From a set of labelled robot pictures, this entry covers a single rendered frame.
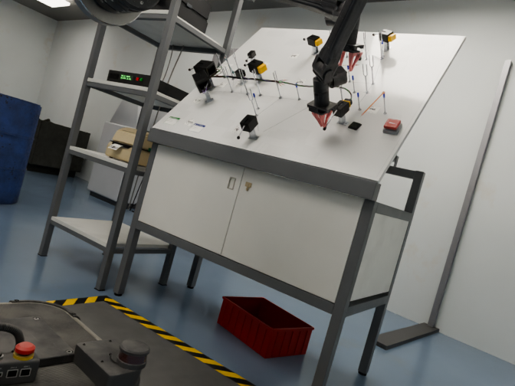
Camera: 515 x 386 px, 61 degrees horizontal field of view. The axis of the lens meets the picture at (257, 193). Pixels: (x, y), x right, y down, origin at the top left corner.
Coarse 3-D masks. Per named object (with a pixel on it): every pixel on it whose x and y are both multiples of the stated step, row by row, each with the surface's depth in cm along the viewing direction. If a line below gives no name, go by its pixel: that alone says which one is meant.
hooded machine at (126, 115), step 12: (120, 108) 529; (132, 108) 515; (120, 120) 526; (132, 120) 512; (156, 120) 530; (108, 132) 531; (96, 168) 536; (108, 168) 521; (96, 180) 533; (108, 180) 518; (120, 180) 504; (96, 192) 530; (108, 192) 515; (132, 192) 519
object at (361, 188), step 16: (160, 144) 216; (176, 144) 204; (192, 144) 198; (208, 144) 193; (224, 160) 188; (240, 160) 183; (256, 160) 179; (272, 160) 174; (288, 176) 170; (304, 176) 166; (320, 176) 162; (336, 176) 159; (352, 176) 156; (352, 192) 155; (368, 192) 152
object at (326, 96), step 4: (328, 92) 160; (316, 96) 161; (320, 96) 160; (324, 96) 160; (328, 96) 161; (312, 100) 168; (316, 100) 162; (320, 100) 161; (324, 100) 161; (328, 100) 162; (308, 104) 166; (312, 104) 166; (316, 104) 163; (320, 104) 162; (324, 104) 162; (328, 104) 163; (332, 104) 163; (336, 104) 163; (316, 108) 164; (320, 108) 162; (324, 108) 162; (328, 108) 161; (332, 108) 162; (328, 112) 161
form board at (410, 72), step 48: (240, 48) 253; (288, 48) 238; (432, 48) 202; (192, 96) 227; (240, 96) 215; (288, 96) 204; (336, 96) 194; (240, 144) 187; (288, 144) 179; (336, 144) 171; (384, 144) 164
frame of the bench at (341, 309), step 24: (144, 192) 217; (360, 216) 156; (408, 216) 198; (168, 240) 205; (360, 240) 155; (120, 264) 220; (192, 264) 267; (240, 264) 182; (360, 264) 158; (120, 288) 220; (192, 288) 268; (288, 288) 168; (336, 312) 157; (384, 312) 204; (336, 336) 156; (360, 360) 206; (312, 384) 159
